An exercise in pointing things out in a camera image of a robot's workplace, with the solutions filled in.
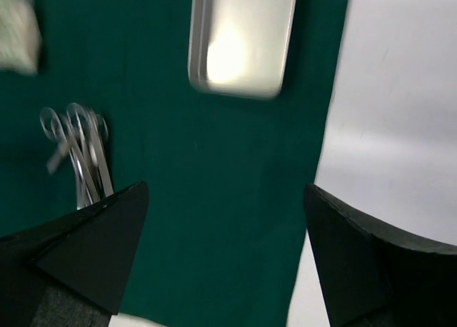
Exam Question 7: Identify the steel surgical scissors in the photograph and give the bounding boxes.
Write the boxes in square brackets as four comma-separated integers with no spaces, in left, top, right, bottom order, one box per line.
[39,107,100,209]

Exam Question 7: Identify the metal surgical kit tray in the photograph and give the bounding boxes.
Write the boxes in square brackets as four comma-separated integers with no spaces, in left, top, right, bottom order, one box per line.
[188,0,296,101]

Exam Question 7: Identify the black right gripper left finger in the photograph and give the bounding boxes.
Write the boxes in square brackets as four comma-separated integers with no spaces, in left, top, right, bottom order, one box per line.
[1,181,149,326]

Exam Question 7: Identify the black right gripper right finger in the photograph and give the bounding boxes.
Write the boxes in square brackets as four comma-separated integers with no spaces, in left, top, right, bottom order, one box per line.
[303,184,456,326]

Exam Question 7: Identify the green white gauze bag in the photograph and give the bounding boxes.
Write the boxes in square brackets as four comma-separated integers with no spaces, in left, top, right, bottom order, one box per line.
[1,0,41,75]

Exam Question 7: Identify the dark green surgical cloth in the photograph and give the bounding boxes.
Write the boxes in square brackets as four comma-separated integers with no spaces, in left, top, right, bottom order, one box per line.
[1,0,348,326]

